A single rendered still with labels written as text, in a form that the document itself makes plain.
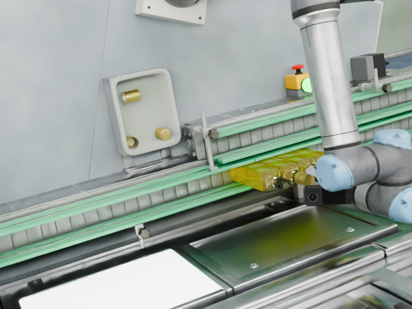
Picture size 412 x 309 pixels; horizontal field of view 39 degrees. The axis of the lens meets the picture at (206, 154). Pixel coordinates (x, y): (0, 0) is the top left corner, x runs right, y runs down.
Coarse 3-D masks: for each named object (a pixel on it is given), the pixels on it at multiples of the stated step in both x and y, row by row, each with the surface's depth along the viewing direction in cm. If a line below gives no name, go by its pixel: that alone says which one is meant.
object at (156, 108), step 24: (144, 72) 161; (168, 72) 164; (120, 96) 166; (144, 96) 169; (168, 96) 166; (120, 120) 160; (144, 120) 170; (168, 120) 171; (144, 144) 169; (168, 144) 167
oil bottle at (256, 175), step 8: (240, 168) 165; (248, 168) 162; (256, 168) 160; (264, 168) 159; (272, 168) 157; (232, 176) 171; (240, 176) 166; (248, 176) 162; (256, 176) 157; (264, 176) 154; (272, 176) 154; (280, 176) 155; (248, 184) 163; (256, 184) 159; (264, 184) 155
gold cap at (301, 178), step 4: (300, 172) 153; (304, 172) 153; (296, 176) 153; (300, 176) 151; (304, 176) 150; (308, 176) 150; (312, 176) 151; (296, 180) 153; (300, 180) 151; (304, 180) 150; (308, 180) 150; (312, 180) 151; (300, 184) 152; (304, 184) 150; (308, 184) 150; (312, 184) 151
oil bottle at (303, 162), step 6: (276, 156) 169; (282, 156) 167; (288, 156) 166; (294, 156) 165; (300, 156) 164; (306, 156) 163; (300, 162) 159; (306, 162) 158; (312, 162) 159; (300, 168) 159; (306, 168) 158
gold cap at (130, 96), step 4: (124, 92) 164; (128, 92) 164; (132, 92) 165; (136, 92) 165; (124, 96) 167; (128, 96) 164; (132, 96) 164; (136, 96) 165; (124, 100) 167; (128, 100) 164; (132, 100) 165; (136, 100) 166
